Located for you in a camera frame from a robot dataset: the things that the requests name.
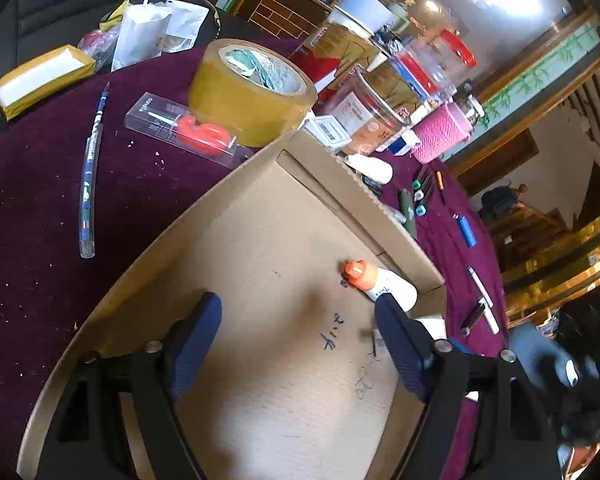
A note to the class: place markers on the wooden staircase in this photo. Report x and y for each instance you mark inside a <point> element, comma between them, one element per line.
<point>530,235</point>

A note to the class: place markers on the clear container red blue lid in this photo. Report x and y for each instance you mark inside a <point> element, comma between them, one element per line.
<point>417,70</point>

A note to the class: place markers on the blue and white small box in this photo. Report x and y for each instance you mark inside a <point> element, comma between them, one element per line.
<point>402,143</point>

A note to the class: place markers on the red number candle clear box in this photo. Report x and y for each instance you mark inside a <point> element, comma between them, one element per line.
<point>200,132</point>

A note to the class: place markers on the brown packing tape roll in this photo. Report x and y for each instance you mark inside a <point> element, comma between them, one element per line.
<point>220,95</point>

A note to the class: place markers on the red item in plastic bag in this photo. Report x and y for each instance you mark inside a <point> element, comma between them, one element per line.
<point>96,42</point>

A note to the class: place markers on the white pen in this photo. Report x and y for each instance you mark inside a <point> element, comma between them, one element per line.
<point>491,319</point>
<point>480,285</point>

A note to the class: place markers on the green marker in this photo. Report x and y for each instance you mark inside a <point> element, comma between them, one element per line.
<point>406,207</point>

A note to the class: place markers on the large jar white lid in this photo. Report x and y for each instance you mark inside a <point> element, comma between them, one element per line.
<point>350,25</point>

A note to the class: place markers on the pink knitted cup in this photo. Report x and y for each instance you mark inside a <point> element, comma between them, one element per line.
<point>440,130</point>

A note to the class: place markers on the clear glass jar with label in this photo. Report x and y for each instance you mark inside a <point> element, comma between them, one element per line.
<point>365,120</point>

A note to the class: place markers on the black pen silver end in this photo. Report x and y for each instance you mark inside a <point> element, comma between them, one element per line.
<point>472,317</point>

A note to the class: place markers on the blue patterned pencil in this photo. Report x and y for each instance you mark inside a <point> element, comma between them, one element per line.
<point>89,180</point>

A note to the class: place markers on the small white bottle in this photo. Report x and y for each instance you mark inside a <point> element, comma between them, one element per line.
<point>370,167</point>

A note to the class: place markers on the wooden cabinet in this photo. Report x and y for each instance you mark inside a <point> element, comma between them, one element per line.
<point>280,5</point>

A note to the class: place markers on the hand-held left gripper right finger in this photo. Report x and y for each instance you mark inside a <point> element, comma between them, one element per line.
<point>405,355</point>

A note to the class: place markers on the cardboard box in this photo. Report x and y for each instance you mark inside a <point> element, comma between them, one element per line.
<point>280,260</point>

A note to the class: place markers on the blue eraser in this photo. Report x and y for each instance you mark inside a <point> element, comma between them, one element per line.
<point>466,230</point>

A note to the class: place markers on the white paper bag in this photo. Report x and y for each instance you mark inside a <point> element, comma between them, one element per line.
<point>140,35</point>

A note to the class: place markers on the yellow and white box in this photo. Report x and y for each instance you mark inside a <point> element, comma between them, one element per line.
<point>40,77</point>

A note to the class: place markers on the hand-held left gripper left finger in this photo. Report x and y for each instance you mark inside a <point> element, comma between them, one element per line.
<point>195,345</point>

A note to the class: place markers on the white labelled box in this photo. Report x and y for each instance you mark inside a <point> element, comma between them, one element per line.
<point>326,131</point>

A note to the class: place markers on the white glue bottle orange cap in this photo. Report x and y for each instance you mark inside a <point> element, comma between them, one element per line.
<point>390,285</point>

